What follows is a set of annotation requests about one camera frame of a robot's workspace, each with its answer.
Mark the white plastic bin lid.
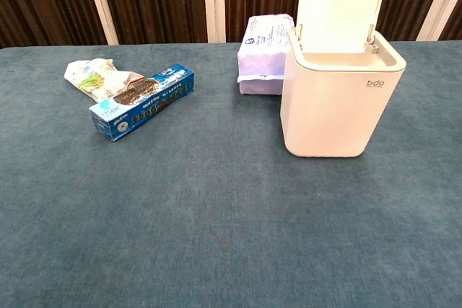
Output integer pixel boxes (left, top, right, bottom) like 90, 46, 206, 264
295, 0, 388, 53

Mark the white lidded trash bin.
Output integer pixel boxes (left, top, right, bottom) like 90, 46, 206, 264
279, 26, 407, 159

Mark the teal table cloth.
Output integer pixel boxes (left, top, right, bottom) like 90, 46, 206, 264
0, 40, 462, 308

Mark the lavender tissue pack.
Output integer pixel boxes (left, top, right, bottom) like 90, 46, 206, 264
236, 13, 295, 96

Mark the blue cookie box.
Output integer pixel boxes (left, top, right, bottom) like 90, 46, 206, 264
88, 63, 196, 142

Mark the crumpled white snack wrapper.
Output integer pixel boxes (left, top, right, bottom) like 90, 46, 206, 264
64, 58, 145, 103

